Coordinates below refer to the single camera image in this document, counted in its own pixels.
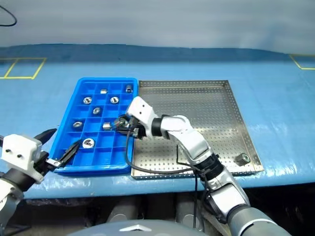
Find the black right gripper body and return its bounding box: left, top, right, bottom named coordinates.
left=123, top=117, right=147, bottom=140

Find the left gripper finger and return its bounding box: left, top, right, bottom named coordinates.
left=34, top=128, right=58, bottom=148
left=58, top=140, right=82, bottom=168

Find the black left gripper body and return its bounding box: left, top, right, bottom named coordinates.
left=33, top=152, right=61, bottom=176

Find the blue compartment tray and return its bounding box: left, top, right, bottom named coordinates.
left=49, top=77, right=139, bottom=177

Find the perforated metal tray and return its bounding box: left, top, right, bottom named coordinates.
left=130, top=79, right=264, bottom=180

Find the grey rounded shape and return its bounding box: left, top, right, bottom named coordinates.
left=108, top=196, right=143, bottom=222
left=176, top=194, right=205, bottom=232

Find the grey robot torso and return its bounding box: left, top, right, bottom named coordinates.
left=66, top=218, right=205, bottom=236

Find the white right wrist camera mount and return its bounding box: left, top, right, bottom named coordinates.
left=125, top=96, right=158, bottom=138

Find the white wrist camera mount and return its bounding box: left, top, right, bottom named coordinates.
left=125, top=96, right=158, bottom=138
left=0, top=134, right=45, bottom=184

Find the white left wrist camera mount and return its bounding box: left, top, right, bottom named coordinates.
left=0, top=134, right=45, bottom=184

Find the thin black background cable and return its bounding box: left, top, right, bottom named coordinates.
left=0, top=4, right=17, bottom=27

